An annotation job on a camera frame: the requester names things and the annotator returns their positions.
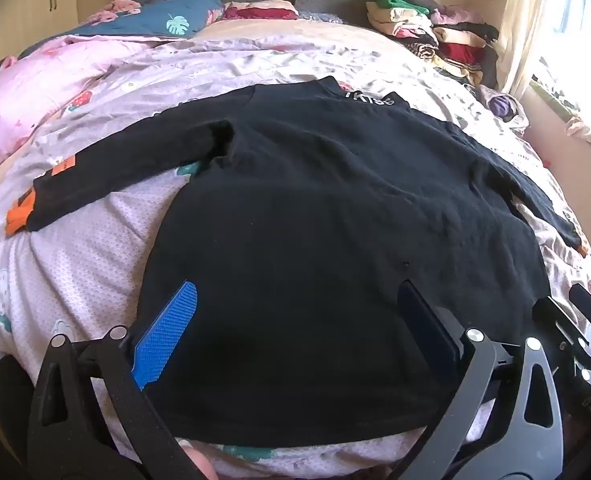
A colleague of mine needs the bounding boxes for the blue floral quilt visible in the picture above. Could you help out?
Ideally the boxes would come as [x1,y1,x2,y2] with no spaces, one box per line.
[83,0,226,39]

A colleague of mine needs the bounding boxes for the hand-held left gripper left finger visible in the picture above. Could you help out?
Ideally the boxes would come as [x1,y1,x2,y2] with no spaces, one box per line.
[28,280,206,480]

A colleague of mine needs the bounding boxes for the cream curtain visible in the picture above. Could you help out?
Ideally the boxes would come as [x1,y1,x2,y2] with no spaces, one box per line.
[495,0,576,103]

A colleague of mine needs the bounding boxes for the stack of folded clothes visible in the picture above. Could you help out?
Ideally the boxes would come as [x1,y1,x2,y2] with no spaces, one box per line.
[365,0,501,92]

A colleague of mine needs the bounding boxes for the clothes on windowsill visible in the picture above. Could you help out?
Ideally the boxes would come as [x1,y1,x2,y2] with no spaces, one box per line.
[530,75,591,163]

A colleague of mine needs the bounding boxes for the pink strawberry print duvet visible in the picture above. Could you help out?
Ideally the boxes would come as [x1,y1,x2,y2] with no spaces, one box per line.
[0,25,591,480]

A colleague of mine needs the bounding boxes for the cream wardrobe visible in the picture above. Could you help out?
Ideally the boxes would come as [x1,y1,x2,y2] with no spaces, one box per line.
[0,0,84,78]

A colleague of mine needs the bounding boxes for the bag with purple cloth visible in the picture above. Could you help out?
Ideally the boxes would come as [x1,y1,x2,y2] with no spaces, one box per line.
[475,85,531,135]

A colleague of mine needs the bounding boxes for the red cloth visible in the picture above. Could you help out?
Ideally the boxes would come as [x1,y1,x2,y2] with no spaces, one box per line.
[223,1,299,22]

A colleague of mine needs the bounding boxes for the black sweater with orange cuffs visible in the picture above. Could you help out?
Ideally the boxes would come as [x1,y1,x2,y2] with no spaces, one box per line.
[6,76,590,448]

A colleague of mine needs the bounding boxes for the beige blanket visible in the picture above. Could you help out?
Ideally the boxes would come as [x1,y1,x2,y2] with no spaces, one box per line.
[190,14,391,43]

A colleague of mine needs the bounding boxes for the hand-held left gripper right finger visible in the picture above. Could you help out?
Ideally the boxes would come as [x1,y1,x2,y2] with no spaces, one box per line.
[398,280,563,480]

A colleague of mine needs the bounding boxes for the plain pink quilt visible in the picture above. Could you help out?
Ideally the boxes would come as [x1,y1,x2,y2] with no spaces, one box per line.
[0,35,149,176]

